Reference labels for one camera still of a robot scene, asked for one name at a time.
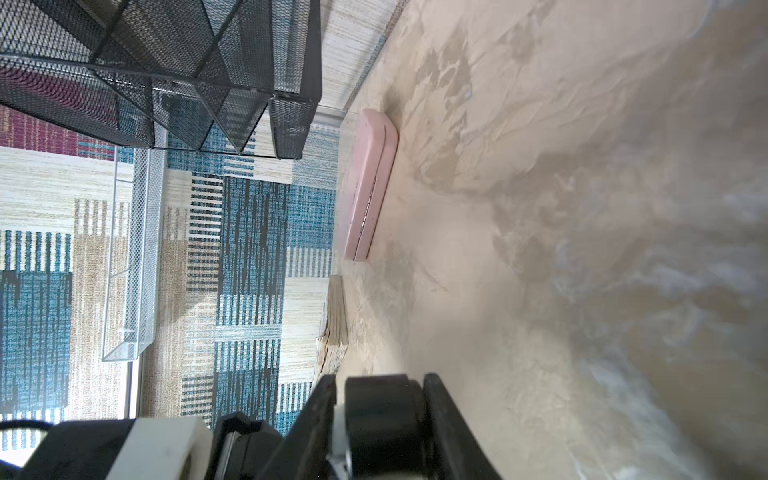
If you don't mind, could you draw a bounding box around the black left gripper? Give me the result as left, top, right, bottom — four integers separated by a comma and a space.
204, 412, 283, 479

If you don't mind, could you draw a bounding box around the pink pencil case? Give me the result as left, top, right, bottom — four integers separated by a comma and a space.
341, 109, 399, 261

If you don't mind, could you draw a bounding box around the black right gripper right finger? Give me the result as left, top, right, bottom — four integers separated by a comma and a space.
423, 373, 501, 480

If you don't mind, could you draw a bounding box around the black stapler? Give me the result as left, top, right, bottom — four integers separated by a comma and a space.
327, 374, 429, 479

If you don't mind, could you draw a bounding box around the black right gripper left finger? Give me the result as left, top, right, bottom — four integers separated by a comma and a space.
256, 375, 337, 479

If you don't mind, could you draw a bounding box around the colourful paperback book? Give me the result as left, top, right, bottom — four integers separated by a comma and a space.
314, 275, 349, 381

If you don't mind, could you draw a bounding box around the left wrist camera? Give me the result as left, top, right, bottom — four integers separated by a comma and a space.
15, 417, 213, 479

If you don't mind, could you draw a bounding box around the white wire mesh basket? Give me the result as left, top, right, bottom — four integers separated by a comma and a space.
101, 147, 167, 362

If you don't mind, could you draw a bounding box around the black mesh shelf rack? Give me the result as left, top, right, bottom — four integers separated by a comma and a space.
1, 1, 322, 159

